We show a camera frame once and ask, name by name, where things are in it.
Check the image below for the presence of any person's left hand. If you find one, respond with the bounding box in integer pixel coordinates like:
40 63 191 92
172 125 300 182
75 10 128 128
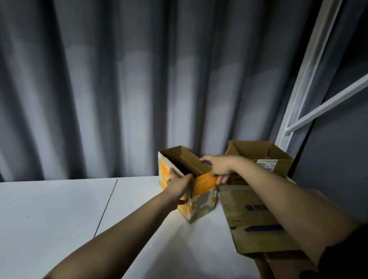
163 168 195 207

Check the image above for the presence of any person's right hand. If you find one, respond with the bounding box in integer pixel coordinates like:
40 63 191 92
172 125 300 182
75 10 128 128
199 153 243 185

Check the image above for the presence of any orange and white carton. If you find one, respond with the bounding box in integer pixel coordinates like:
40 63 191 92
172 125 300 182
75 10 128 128
157 145 220 225

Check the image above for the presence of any printed brown cardboard box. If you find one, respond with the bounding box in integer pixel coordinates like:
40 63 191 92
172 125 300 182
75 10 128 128
223 139 294 186

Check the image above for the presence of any small brown labelled carton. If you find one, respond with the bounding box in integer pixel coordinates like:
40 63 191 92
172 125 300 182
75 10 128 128
217 183 301 256

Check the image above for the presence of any pile of cardboard boxes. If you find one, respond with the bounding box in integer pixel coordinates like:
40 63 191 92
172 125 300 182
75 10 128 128
252 187 340 279

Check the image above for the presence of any person's right forearm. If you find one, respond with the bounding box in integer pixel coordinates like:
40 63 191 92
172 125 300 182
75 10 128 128
229 155 363 266

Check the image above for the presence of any person's left forearm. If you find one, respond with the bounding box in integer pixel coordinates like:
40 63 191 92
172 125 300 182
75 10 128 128
43 192 180 279

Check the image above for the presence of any white metal shelf rack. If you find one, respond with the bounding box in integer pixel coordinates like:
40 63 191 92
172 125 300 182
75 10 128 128
275 0 368 154

